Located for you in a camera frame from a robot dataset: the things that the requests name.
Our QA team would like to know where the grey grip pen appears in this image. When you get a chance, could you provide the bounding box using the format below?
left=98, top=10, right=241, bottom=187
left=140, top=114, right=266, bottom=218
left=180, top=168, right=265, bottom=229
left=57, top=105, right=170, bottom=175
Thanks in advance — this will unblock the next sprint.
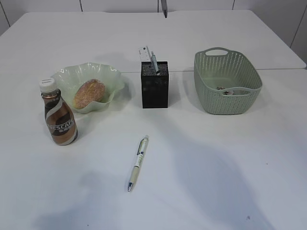
left=151, top=51, right=160, bottom=76

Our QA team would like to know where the clear plastic ruler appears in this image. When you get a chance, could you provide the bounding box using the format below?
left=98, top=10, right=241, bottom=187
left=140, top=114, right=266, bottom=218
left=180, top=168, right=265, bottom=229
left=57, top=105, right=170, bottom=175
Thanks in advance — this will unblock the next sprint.
left=138, top=46, right=154, bottom=63

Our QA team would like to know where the sugared bread roll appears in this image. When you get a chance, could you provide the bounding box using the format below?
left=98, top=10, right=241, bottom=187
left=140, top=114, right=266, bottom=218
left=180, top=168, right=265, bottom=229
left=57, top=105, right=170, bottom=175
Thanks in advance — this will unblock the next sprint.
left=72, top=79, right=105, bottom=109

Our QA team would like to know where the pink paper ball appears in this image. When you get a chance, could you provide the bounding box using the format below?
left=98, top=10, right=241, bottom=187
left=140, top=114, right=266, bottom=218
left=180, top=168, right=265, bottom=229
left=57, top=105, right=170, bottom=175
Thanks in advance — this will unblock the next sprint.
left=216, top=86, right=235, bottom=95

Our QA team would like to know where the brown Nescafe coffee bottle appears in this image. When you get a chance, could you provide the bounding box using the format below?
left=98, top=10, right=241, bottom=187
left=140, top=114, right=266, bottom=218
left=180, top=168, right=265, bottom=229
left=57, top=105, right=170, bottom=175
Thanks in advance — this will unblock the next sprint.
left=39, top=78, right=78, bottom=146

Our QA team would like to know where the cream grip pen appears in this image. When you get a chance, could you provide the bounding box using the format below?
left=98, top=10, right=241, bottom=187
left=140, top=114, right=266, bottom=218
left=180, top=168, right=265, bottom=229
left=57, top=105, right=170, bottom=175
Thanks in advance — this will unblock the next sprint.
left=128, top=135, right=149, bottom=192

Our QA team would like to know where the black mesh pen holder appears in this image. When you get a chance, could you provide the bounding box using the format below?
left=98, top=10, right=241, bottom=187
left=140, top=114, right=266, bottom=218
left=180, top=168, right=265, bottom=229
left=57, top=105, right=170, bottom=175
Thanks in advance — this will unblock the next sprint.
left=141, top=61, right=169, bottom=109

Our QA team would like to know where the green wavy glass plate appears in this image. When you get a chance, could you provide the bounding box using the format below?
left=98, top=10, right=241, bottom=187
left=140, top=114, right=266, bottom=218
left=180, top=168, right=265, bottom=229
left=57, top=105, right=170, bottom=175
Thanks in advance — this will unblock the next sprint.
left=52, top=62, right=124, bottom=114

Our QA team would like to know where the green woven plastic basket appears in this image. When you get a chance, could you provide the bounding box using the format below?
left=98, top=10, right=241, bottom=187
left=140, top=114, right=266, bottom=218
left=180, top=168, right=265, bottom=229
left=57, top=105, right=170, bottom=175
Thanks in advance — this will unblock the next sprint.
left=194, top=47, right=262, bottom=115

